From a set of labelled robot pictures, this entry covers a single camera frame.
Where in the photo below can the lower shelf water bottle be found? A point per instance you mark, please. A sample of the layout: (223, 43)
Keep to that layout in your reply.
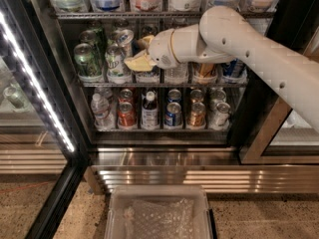
(101, 109)

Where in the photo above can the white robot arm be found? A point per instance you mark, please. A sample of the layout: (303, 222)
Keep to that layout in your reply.
(223, 35)

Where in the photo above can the silver can back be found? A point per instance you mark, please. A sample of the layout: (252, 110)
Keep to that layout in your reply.
(217, 95)

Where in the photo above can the lower blue pepsi can back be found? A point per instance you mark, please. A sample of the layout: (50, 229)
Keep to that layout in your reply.
(174, 96)

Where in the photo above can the clear plastic bin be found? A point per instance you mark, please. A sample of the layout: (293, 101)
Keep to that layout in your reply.
(123, 196)

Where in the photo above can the top wire shelf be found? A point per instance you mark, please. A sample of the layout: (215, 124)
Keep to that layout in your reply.
(147, 15)

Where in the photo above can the gold can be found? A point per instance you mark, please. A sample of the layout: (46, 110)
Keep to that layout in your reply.
(205, 70)
(197, 114)
(196, 96)

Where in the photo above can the lower gold can back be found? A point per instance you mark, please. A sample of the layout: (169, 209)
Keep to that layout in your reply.
(196, 96)

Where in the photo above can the wire shelf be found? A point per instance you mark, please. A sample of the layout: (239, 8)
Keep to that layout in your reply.
(164, 85)
(147, 15)

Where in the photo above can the redbull can back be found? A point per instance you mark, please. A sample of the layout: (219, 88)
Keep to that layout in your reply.
(149, 30)

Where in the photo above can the green soda can back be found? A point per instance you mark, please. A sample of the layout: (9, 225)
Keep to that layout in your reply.
(97, 27)

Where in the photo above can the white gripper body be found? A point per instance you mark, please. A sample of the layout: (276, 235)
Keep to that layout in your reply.
(160, 49)

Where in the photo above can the dark juice bottle white cap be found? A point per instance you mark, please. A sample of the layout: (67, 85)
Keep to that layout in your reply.
(150, 110)

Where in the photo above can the glass fridge door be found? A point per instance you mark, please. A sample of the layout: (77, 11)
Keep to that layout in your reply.
(40, 164)

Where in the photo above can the orange soda can back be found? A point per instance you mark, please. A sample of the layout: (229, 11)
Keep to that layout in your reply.
(126, 96)

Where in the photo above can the blue pepsi can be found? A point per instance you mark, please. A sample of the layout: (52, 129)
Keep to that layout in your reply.
(174, 96)
(233, 69)
(173, 114)

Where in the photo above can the lower blue pepsi can front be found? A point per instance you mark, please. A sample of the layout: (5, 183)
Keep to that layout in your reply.
(173, 114)

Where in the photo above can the silver blue redbull can front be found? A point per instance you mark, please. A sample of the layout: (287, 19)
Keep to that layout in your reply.
(124, 40)

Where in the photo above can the orange soda can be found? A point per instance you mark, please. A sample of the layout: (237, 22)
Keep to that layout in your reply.
(126, 96)
(126, 114)

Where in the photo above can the green soda can middle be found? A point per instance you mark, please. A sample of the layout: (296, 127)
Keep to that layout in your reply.
(90, 37)

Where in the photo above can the green soda can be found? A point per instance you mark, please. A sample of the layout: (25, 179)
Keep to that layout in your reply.
(87, 61)
(90, 37)
(97, 27)

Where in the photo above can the orange soda can front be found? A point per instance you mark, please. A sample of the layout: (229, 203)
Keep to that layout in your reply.
(126, 114)

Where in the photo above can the clear water bottle front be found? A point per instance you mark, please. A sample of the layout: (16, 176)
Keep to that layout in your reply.
(177, 75)

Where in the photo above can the bubble wrap sheet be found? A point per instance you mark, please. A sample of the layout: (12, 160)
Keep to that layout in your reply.
(159, 219)

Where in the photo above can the green white 7up can front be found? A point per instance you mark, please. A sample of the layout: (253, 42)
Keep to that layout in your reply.
(115, 62)

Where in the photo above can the green soda can front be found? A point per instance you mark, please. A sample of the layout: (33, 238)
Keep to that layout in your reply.
(87, 61)

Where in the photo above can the lower gold can front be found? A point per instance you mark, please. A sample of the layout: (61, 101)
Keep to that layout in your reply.
(197, 114)

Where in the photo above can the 7up can back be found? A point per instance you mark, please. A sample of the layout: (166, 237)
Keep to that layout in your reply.
(121, 24)

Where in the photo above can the middle wire shelf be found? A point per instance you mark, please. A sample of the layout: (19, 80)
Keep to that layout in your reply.
(164, 85)

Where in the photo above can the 7up can middle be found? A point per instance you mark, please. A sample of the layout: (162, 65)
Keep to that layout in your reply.
(112, 39)

